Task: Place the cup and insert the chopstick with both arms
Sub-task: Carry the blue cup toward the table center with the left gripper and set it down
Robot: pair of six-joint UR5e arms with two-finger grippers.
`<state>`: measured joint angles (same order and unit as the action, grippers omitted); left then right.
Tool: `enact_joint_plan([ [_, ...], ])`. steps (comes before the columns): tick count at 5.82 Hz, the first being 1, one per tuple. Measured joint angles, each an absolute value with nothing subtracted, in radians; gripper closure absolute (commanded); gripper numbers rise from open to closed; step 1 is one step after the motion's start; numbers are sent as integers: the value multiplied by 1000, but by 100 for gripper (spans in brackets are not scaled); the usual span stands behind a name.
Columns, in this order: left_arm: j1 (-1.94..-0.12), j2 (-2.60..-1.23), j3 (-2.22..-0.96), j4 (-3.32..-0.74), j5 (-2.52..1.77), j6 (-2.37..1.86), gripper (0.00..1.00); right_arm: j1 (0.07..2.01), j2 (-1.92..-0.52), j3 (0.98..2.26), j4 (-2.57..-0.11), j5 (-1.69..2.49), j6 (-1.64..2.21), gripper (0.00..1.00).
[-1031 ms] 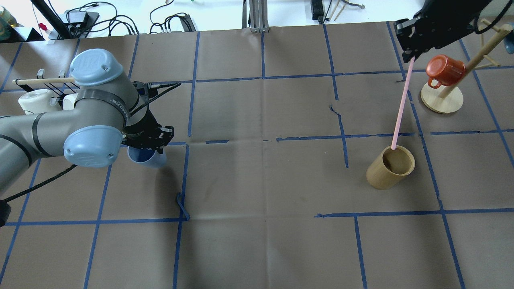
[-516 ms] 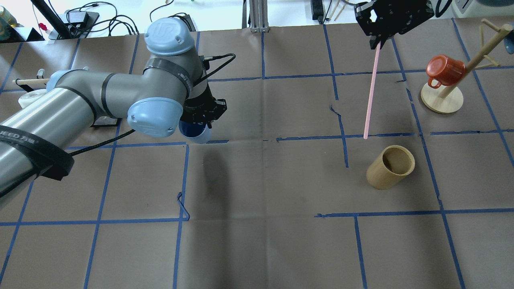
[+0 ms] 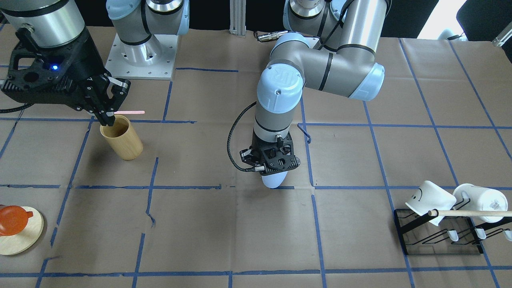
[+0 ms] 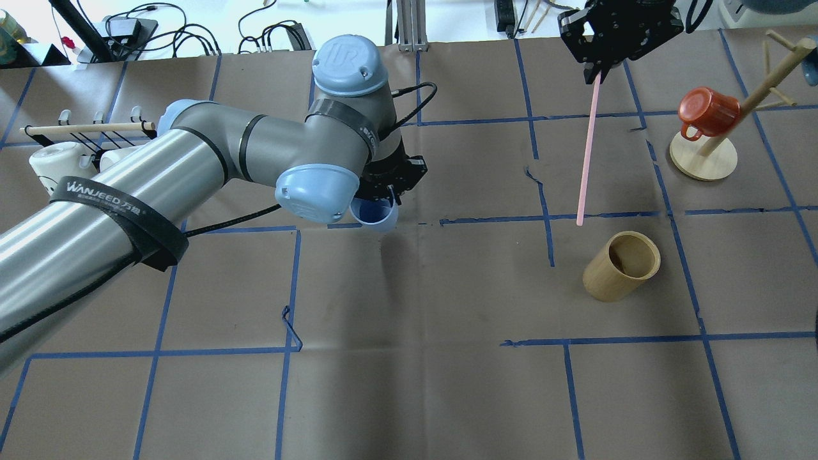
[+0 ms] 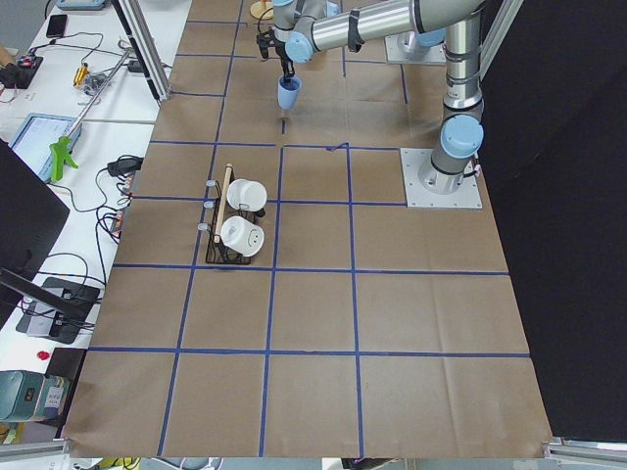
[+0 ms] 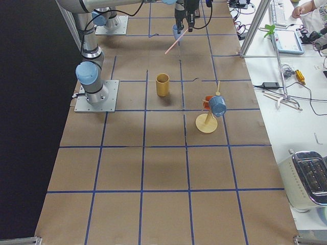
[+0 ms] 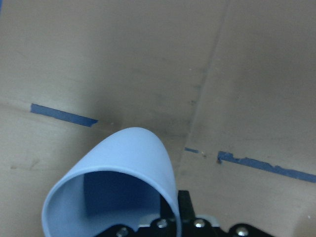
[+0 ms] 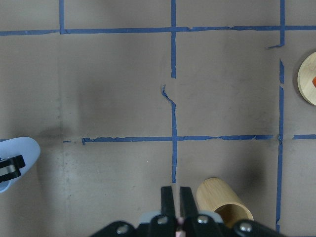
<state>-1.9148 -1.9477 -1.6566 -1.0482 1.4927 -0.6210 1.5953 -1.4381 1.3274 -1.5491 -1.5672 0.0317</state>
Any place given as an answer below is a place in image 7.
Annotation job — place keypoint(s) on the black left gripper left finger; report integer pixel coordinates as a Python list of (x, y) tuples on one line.
[(165, 210)]

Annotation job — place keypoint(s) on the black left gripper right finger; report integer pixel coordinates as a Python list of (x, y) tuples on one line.
[(186, 210)]

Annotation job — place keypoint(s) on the light blue plastic cup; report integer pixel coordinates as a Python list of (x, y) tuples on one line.
[(122, 180)]

